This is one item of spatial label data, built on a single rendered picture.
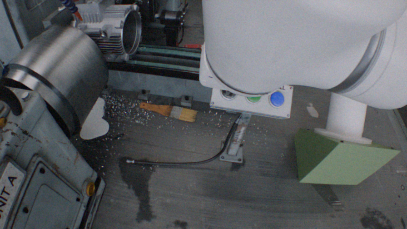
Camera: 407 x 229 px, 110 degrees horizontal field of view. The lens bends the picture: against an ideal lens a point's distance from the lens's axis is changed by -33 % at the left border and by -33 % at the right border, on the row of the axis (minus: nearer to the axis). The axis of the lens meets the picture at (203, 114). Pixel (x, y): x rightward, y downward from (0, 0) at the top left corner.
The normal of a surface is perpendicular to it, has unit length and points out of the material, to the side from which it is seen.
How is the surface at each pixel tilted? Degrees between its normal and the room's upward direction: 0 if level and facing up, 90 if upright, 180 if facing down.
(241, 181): 0
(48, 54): 28
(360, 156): 90
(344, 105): 62
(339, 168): 90
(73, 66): 58
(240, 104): 37
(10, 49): 90
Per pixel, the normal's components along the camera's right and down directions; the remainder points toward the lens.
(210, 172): 0.07, -0.64
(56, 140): 0.99, 0.15
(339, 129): -0.80, -0.07
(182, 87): -0.14, 0.76
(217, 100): -0.04, -0.05
